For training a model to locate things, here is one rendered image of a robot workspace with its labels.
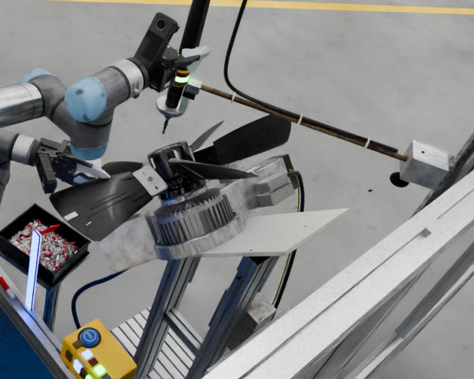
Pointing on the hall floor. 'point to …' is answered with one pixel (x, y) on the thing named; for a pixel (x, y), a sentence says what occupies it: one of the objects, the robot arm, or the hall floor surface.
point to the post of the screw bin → (51, 307)
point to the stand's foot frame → (170, 361)
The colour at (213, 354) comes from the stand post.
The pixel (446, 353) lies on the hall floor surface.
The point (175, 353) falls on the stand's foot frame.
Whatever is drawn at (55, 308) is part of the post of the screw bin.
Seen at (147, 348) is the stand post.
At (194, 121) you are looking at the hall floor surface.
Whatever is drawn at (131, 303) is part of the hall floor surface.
